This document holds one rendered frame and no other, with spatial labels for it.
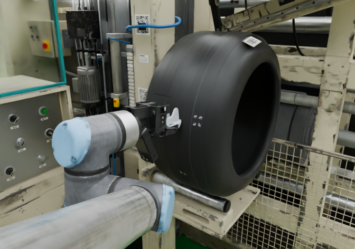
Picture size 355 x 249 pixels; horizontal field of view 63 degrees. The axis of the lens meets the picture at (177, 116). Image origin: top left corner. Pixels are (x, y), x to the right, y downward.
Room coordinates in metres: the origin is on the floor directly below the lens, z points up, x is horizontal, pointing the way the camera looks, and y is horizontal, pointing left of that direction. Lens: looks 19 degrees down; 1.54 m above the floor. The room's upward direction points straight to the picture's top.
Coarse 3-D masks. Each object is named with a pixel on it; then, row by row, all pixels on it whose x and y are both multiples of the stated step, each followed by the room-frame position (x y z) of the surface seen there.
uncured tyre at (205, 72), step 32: (224, 32) 1.02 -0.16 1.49; (160, 64) 0.95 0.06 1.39; (192, 64) 0.88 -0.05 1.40; (224, 64) 0.84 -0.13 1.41; (256, 64) 0.92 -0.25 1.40; (160, 96) 0.87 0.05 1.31; (192, 96) 0.81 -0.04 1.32; (224, 96) 0.79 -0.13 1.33; (256, 96) 1.26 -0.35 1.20; (192, 128) 0.78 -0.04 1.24; (224, 128) 0.77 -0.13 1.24; (256, 128) 1.22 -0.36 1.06; (160, 160) 0.87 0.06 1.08; (192, 160) 0.78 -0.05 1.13; (224, 160) 0.78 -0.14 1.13; (256, 160) 1.03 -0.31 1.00; (224, 192) 0.84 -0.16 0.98
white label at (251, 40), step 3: (249, 36) 0.96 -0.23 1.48; (252, 36) 0.96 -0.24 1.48; (246, 39) 0.93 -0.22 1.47; (249, 39) 0.94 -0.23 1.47; (252, 39) 0.94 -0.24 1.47; (255, 39) 0.95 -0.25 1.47; (246, 42) 0.91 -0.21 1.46; (249, 42) 0.92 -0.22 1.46; (252, 42) 0.92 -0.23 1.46; (255, 42) 0.93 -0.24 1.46; (258, 42) 0.93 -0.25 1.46; (252, 45) 0.90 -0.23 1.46; (255, 45) 0.91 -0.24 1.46
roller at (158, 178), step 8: (152, 176) 1.06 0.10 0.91; (160, 176) 1.04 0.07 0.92; (168, 184) 1.00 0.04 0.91; (176, 184) 0.99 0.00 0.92; (184, 192) 0.95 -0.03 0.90; (192, 192) 0.94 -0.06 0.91; (200, 192) 0.93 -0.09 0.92; (200, 200) 0.91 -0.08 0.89; (208, 200) 0.89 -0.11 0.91; (216, 200) 0.88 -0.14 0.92; (224, 200) 0.87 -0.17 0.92; (216, 208) 0.88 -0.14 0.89; (224, 208) 0.85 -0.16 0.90
